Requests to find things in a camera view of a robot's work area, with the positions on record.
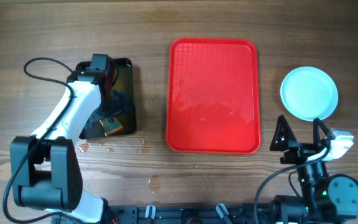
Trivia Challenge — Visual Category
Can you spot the right black cable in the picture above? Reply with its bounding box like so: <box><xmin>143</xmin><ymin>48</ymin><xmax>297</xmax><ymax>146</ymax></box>
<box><xmin>253</xmin><ymin>146</ymin><xmax>329</xmax><ymax>224</ymax></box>

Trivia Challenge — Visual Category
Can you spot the black cable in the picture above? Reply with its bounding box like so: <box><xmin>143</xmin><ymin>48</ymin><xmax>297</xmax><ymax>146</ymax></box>
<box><xmin>253</xmin><ymin>146</ymin><xmax>329</xmax><ymax>224</ymax></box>
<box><xmin>1</xmin><ymin>57</ymin><xmax>76</xmax><ymax>224</ymax></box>

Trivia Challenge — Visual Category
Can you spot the black tray with water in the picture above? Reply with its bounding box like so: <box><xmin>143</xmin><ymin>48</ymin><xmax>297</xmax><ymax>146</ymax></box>
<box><xmin>80</xmin><ymin>58</ymin><xmax>137</xmax><ymax>139</ymax></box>

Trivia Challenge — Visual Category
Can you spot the green and orange sponge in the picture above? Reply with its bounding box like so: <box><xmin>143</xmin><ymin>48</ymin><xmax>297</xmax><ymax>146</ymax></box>
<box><xmin>101</xmin><ymin>117</ymin><xmax>124</xmax><ymax>136</ymax></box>

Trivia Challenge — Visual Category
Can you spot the light blue plate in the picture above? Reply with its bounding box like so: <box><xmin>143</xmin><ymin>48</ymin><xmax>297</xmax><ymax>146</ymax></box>
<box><xmin>280</xmin><ymin>67</ymin><xmax>339</xmax><ymax>121</ymax></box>

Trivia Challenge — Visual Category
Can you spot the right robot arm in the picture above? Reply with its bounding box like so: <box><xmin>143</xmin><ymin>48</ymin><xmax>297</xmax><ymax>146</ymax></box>
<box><xmin>268</xmin><ymin>116</ymin><xmax>358</xmax><ymax>223</ymax></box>

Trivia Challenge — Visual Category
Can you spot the red plastic serving tray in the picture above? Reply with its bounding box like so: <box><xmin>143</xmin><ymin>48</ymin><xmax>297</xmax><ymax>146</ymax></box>
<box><xmin>166</xmin><ymin>37</ymin><xmax>261</xmax><ymax>154</ymax></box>

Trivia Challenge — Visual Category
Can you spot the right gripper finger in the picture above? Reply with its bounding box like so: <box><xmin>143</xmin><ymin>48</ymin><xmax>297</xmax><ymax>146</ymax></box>
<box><xmin>270</xmin><ymin>115</ymin><xmax>297</xmax><ymax>152</ymax></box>
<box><xmin>313</xmin><ymin>118</ymin><xmax>331</xmax><ymax>146</ymax></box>

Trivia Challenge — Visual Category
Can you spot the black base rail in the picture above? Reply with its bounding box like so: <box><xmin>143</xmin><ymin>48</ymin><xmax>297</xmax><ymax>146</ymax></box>
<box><xmin>109</xmin><ymin>203</ymin><xmax>294</xmax><ymax>224</ymax></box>

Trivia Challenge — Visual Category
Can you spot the left black cable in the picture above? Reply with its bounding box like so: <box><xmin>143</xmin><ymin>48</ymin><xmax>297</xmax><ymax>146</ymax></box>
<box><xmin>1</xmin><ymin>57</ymin><xmax>76</xmax><ymax>224</ymax></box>

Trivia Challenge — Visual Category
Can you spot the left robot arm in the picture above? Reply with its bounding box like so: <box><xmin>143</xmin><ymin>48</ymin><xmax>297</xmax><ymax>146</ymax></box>
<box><xmin>2</xmin><ymin>54</ymin><xmax>137</xmax><ymax>223</ymax></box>

